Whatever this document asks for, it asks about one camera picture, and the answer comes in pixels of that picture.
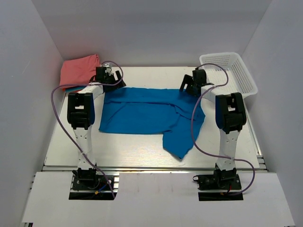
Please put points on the white plastic basket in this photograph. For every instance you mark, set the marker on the white plastic basket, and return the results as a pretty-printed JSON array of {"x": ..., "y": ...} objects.
[{"x": 229, "y": 66}]

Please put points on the aluminium table edge rail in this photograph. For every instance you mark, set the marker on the aluminium table edge rail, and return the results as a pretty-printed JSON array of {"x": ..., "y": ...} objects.
[{"x": 131, "y": 169}]

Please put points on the pink folded t-shirt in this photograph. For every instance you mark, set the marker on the pink folded t-shirt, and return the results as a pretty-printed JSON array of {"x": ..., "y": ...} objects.
[{"x": 79, "y": 71}]

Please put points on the teal folded t-shirt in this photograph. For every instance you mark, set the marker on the teal folded t-shirt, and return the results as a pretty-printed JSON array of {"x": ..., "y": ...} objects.
[{"x": 73, "y": 90}]

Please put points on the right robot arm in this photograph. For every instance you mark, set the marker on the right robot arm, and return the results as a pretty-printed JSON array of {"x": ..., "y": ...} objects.
[{"x": 230, "y": 115}]

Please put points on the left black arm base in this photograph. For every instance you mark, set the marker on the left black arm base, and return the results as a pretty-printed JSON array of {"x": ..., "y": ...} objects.
[{"x": 90, "y": 185}]

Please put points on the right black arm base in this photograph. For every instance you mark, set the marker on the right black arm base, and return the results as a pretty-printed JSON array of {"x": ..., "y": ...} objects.
[{"x": 222, "y": 185}]

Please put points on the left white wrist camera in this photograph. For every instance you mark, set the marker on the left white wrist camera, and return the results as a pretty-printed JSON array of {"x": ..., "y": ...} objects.
[{"x": 106, "y": 69}]

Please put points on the blue t-shirt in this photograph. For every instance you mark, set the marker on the blue t-shirt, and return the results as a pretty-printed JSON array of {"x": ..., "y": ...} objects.
[{"x": 145, "y": 111}]

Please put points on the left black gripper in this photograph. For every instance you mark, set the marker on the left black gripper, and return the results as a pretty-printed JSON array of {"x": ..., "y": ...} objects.
[{"x": 118, "y": 83}]

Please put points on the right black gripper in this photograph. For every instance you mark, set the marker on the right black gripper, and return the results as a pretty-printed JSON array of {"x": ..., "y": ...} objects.
[{"x": 188, "y": 79}]

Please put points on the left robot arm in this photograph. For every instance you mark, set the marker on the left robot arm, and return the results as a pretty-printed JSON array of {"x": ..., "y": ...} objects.
[{"x": 81, "y": 109}]

